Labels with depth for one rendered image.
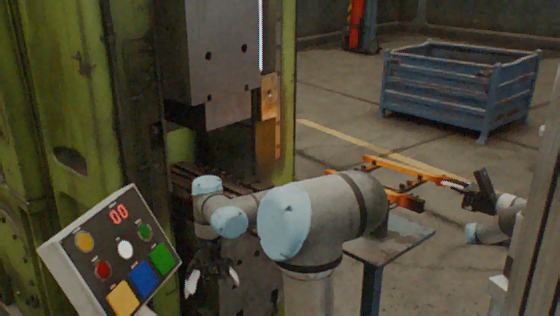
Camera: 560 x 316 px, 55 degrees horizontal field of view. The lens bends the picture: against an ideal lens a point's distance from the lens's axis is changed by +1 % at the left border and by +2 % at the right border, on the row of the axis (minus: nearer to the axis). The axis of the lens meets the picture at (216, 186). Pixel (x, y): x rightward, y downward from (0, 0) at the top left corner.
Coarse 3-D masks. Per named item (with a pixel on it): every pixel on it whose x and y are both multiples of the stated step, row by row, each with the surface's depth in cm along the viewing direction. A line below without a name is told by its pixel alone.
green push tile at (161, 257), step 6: (162, 246) 150; (156, 252) 147; (162, 252) 149; (168, 252) 151; (150, 258) 145; (156, 258) 146; (162, 258) 148; (168, 258) 150; (156, 264) 145; (162, 264) 147; (168, 264) 149; (162, 270) 146; (168, 270) 148; (162, 276) 146
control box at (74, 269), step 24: (120, 192) 145; (96, 216) 135; (120, 216) 141; (144, 216) 149; (48, 240) 130; (72, 240) 127; (96, 240) 132; (120, 240) 138; (144, 240) 145; (168, 240) 154; (48, 264) 127; (72, 264) 124; (96, 264) 129; (120, 264) 136; (72, 288) 127; (96, 288) 127; (96, 312) 127
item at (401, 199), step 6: (330, 174) 211; (390, 192) 192; (396, 192) 192; (390, 198) 191; (396, 198) 188; (402, 198) 188; (408, 198) 185; (414, 198) 185; (420, 198) 184; (396, 204) 189; (402, 204) 189; (408, 204) 187; (414, 204) 185; (420, 204) 183; (414, 210) 185; (420, 210) 184
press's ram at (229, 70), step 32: (160, 0) 155; (192, 0) 148; (224, 0) 156; (256, 0) 164; (160, 32) 160; (192, 32) 152; (224, 32) 159; (256, 32) 168; (160, 64) 165; (192, 64) 155; (224, 64) 163; (256, 64) 172; (192, 96) 159; (224, 96) 167
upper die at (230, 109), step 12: (228, 96) 168; (240, 96) 172; (168, 108) 179; (180, 108) 173; (192, 108) 168; (204, 108) 164; (216, 108) 166; (228, 108) 170; (240, 108) 173; (180, 120) 176; (192, 120) 170; (204, 120) 165; (216, 120) 168; (228, 120) 171
